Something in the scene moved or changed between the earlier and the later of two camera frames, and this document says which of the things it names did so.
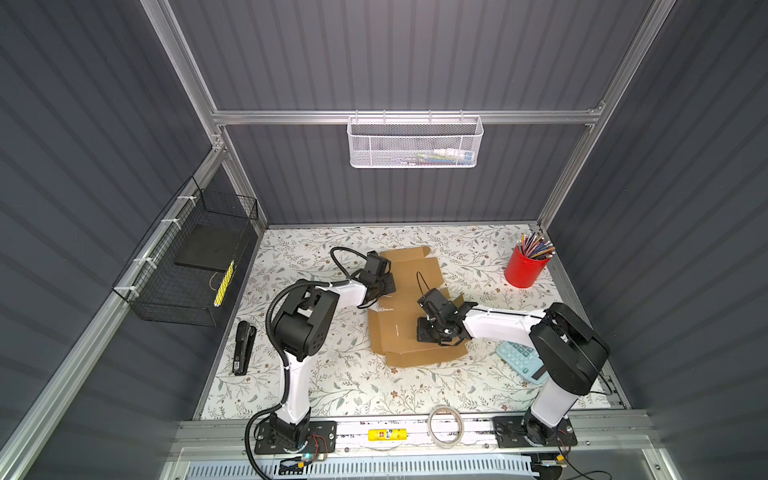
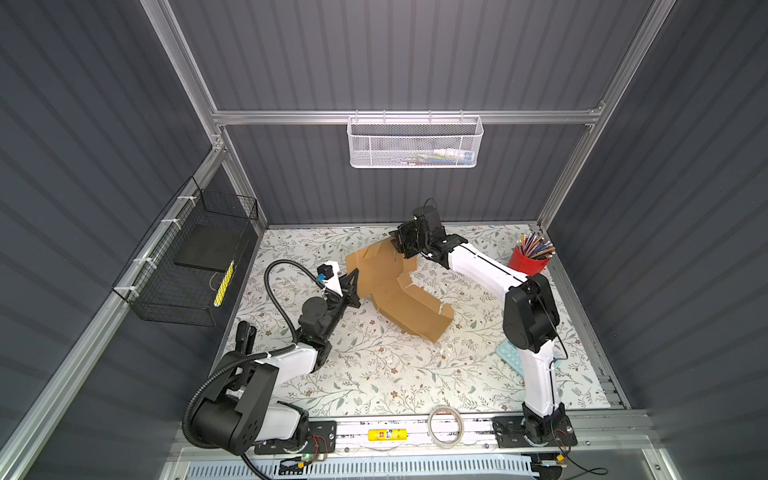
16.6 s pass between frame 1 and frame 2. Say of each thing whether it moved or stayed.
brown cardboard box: moved
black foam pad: stayed
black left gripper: moved
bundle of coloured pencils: stayed
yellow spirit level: stayed
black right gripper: moved
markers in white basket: stayed
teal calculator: stayed
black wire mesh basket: stayed
